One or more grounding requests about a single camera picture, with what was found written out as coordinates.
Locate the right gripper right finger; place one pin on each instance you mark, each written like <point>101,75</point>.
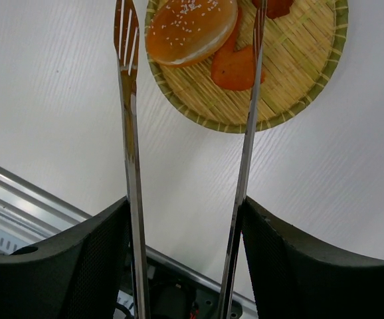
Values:
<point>296,275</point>

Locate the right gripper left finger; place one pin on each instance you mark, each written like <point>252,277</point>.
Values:
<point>73,274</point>

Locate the orange fried chicken piece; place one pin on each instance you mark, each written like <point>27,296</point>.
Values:
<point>231,69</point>

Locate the steel food tongs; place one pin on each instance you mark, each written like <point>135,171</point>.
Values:
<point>126,43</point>

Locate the sesame burger bun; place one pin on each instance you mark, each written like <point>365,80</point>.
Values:
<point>186,32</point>

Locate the dark red fried piece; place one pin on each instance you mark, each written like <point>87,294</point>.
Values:
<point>278,8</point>

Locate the round bamboo tray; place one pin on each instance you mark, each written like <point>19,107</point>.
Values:
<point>301,52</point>

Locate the aluminium mounting rail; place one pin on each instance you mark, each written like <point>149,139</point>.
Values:
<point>32,214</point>

